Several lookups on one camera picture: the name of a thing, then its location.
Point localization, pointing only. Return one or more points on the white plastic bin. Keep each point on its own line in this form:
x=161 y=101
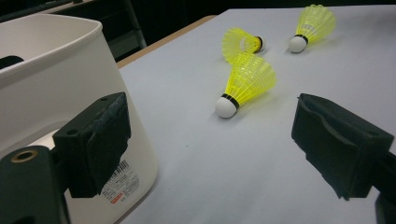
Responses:
x=62 y=77

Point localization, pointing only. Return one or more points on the wooden table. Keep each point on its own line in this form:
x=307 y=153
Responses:
x=162 y=42

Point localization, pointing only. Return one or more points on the grey metal table frame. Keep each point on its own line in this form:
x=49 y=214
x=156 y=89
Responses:
x=127 y=43

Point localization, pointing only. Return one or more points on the yellow shuttlecock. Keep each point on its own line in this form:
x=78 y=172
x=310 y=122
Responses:
x=238 y=42
x=249 y=81
x=314 y=21

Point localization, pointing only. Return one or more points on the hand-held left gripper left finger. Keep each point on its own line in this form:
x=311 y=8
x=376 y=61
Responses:
x=93 y=146

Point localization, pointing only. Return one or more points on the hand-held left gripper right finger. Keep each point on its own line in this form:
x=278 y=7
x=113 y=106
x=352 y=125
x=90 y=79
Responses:
x=339 y=149

